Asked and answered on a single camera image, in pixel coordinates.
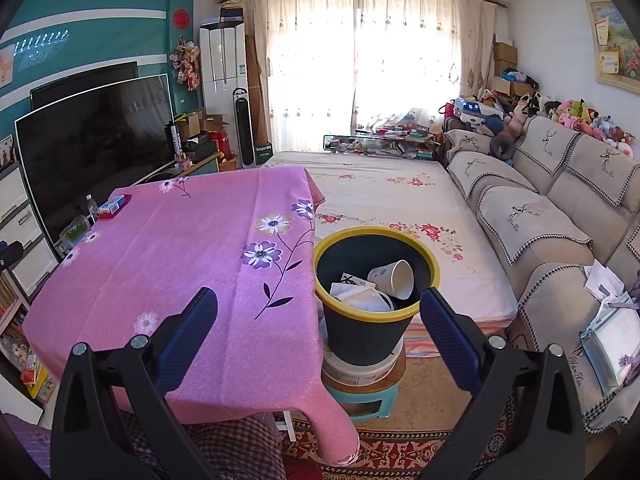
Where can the white table leg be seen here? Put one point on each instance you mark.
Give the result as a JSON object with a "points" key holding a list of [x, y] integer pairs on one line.
{"points": [[286, 425]]}

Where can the clear plastic bag with greens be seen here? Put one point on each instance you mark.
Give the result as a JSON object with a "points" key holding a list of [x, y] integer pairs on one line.
{"points": [[75, 232]]}

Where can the white papers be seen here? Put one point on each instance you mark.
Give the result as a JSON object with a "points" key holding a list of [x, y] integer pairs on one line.
{"points": [[602, 280]]}

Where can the photo frame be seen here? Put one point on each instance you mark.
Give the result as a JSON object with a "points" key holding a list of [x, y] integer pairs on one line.
{"points": [[6, 152]]}

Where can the patterned rug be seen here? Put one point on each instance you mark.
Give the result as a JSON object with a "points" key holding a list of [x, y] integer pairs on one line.
{"points": [[400, 450]]}

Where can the clear water bottle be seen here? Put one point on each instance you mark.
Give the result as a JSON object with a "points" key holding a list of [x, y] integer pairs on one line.
{"points": [[91, 210]]}

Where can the open cardboard boxes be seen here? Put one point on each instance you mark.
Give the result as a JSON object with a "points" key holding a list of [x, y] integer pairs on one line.
{"points": [[190, 122]]}

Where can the white standing air conditioner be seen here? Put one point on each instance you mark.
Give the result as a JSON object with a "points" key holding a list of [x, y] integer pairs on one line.
{"points": [[222, 85]]}

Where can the white tissue paper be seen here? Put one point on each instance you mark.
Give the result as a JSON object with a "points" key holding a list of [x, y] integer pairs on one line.
{"points": [[345, 295]]}

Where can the green box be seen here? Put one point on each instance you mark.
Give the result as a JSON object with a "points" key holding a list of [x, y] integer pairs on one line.
{"points": [[263, 154]]}

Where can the beige sofa with covers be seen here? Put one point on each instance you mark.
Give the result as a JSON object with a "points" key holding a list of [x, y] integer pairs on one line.
{"points": [[565, 200]]}

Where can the stack of cardboard boxes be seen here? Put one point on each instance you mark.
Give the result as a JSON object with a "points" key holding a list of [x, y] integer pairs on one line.
{"points": [[505, 55]]}

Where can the pile of colourful packets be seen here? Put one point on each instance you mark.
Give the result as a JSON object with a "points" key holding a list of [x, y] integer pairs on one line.
{"points": [[32, 375]]}

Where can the dark bin with yellow rim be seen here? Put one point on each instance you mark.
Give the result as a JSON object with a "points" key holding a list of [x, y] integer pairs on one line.
{"points": [[360, 340]]}

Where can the pile of plush toys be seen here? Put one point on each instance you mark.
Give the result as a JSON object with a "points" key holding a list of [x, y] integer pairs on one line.
{"points": [[575, 115]]}

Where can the large flat screen television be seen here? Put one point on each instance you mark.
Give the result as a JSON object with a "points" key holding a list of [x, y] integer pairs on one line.
{"points": [[90, 150]]}

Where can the box on air conditioner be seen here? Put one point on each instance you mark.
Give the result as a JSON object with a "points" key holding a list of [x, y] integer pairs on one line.
{"points": [[232, 15]]}

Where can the sheer embroidered curtain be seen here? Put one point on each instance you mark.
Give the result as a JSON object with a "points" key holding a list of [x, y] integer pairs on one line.
{"points": [[310, 60]]}

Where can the brown wooden board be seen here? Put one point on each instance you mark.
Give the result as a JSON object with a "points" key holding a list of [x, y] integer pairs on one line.
{"points": [[255, 90]]}

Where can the tall black box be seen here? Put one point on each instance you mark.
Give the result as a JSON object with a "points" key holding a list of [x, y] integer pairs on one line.
{"points": [[175, 140]]}

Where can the pink floral tablecloth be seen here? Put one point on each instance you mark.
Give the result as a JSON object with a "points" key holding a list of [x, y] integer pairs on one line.
{"points": [[190, 240]]}

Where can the framed wall picture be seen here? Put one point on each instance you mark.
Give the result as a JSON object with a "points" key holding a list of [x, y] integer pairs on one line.
{"points": [[620, 35]]}

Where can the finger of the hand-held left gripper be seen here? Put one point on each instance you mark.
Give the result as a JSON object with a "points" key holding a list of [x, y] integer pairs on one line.
{"points": [[10, 254]]}

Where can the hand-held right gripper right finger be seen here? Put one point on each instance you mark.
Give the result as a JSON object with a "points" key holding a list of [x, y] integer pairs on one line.
{"points": [[450, 340]]}

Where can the red round wall ornament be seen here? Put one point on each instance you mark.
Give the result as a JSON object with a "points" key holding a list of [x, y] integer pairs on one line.
{"points": [[181, 18]]}

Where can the wicker basket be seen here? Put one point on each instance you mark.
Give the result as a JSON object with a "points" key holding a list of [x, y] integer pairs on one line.
{"points": [[227, 165]]}

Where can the red tray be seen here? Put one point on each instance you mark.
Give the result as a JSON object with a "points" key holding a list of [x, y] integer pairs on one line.
{"points": [[107, 216]]}

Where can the purple cloth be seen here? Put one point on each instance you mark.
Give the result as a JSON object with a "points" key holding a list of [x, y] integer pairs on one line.
{"points": [[25, 450]]}

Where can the teal plastic stool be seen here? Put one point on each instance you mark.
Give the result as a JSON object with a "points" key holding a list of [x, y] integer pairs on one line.
{"points": [[370, 405]]}

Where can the white plastic drawer unit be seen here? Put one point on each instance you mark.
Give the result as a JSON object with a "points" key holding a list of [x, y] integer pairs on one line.
{"points": [[35, 265]]}

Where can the floral bed sheet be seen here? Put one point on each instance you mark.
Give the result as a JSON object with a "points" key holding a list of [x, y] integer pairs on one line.
{"points": [[400, 200]]}

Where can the red container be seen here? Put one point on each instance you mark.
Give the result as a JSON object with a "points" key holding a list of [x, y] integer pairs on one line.
{"points": [[222, 145]]}

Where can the blue card box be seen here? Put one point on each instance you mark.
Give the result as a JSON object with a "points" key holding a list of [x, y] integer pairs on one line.
{"points": [[112, 205]]}

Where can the wall poster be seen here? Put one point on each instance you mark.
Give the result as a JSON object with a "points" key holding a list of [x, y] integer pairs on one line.
{"points": [[6, 67]]}

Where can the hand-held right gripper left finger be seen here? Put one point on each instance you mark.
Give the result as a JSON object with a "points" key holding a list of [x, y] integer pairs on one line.
{"points": [[187, 340]]}

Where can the white plastic bucket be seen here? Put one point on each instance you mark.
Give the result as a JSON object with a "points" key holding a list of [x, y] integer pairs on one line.
{"points": [[360, 372]]}

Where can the black and white tower fan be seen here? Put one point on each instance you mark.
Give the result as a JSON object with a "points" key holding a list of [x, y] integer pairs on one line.
{"points": [[243, 130]]}

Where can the row of books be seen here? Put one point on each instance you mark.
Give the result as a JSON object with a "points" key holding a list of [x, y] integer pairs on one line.
{"points": [[10, 305]]}

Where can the black television behind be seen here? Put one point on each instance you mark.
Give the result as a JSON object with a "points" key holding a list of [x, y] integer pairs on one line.
{"points": [[80, 82]]}

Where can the hanging flower ornament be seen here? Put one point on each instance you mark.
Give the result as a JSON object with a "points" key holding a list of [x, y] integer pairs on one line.
{"points": [[186, 62]]}

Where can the white dotted paper cup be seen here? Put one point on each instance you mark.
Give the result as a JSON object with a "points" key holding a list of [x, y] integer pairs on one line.
{"points": [[400, 280]]}

